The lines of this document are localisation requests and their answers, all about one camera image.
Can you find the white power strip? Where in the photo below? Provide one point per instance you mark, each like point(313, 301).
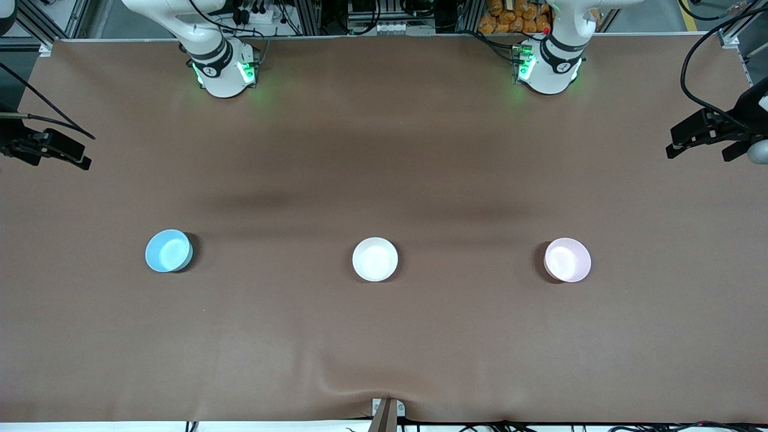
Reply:
point(261, 15)

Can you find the blue plastic bowl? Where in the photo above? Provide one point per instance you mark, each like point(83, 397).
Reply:
point(168, 251)

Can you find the brown upright post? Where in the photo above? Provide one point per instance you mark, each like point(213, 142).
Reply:
point(384, 417)

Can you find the brown table cloth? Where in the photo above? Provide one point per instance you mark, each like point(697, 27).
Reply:
point(384, 150)

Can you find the aluminium frame profile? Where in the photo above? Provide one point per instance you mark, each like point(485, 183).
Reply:
point(307, 17)
point(469, 15)

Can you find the white terminal strip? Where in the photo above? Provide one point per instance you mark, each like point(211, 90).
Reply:
point(402, 29)

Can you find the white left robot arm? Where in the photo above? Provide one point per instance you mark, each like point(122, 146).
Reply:
point(549, 69)

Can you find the orange packet pile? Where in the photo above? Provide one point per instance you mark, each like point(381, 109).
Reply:
point(510, 17)

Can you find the pink plastic bowl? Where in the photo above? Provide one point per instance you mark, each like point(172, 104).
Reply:
point(567, 260)

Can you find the white corner bracket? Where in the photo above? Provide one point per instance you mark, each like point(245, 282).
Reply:
point(46, 49)
point(729, 39)

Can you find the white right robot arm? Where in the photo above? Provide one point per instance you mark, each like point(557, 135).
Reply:
point(219, 66)

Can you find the white plastic bowl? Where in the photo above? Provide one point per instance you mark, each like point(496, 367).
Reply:
point(375, 259)

